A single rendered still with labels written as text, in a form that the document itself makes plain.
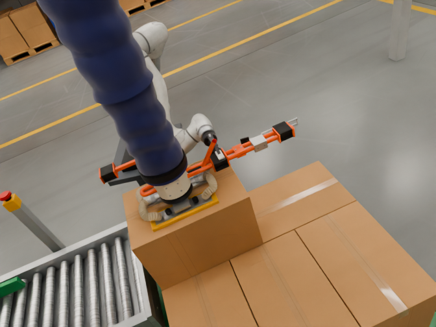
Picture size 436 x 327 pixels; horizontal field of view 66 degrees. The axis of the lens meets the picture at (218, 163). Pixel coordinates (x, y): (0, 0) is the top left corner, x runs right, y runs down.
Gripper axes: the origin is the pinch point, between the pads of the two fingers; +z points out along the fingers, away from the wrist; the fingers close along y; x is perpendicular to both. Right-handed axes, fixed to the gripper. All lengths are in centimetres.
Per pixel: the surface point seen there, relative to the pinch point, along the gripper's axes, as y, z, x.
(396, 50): 95, -162, -242
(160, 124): -35.4, 8.5, 19.6
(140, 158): -23.5, 7.3, 33.1
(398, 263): 54, 59, -56
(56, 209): 105, -155, 154
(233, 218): 22.9, 18.7, 6.4
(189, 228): 15.7, 18.8, 27.1
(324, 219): 54, 21, -41
